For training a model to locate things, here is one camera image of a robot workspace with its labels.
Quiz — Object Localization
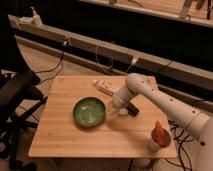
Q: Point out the green ceramic bowl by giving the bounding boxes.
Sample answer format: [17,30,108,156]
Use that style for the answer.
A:
[73,97,106,127]

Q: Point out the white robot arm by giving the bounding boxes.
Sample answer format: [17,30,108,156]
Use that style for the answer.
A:
[106,73,213,171]

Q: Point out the white sponge block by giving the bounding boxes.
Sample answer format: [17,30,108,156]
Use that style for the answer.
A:
[119,108,128,116]

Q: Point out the black rectangular block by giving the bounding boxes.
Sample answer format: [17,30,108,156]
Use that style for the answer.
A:
[127,103,139,117]

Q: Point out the black office chair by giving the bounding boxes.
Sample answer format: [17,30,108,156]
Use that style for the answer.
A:
[0,71,47,171]

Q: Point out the white spray bottle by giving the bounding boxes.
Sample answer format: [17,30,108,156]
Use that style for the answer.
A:
[30,7,43,27]

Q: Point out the white hanging cable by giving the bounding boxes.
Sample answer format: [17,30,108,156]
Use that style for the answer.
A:
[94,43,138,75]

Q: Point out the black floor cables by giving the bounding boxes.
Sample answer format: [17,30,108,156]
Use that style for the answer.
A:
[165,119,201,171]

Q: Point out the black cable left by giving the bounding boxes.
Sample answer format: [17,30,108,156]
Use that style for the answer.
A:
[33,39,71,84]

